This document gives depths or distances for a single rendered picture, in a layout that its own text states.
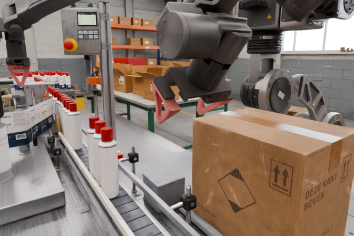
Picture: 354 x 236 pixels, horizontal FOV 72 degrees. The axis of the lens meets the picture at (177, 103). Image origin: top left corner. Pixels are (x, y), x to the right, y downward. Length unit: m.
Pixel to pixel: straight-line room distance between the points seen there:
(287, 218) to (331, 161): 0.14
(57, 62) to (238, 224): 8.27
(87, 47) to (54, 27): 7.58
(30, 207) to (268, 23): 0.97
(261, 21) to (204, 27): 0.71
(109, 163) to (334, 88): 5.70
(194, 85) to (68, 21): 0.85
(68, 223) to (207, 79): 0.59
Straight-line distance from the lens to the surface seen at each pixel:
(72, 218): 0.82
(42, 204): 0.87
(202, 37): 0.30
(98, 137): 0.78
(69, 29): 1.15
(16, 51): 0.99
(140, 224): 0.67
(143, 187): 0.65
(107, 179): 0.74
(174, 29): 0.30
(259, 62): 1.01
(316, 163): 0.52
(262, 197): 0.55
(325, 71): 6.19
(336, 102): 6.15
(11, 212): 0.87
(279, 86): 1.02
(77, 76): 8.79
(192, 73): 0.38
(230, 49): 0.35
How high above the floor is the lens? 1.28
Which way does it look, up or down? 11 degrees down
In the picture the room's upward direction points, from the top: straight up
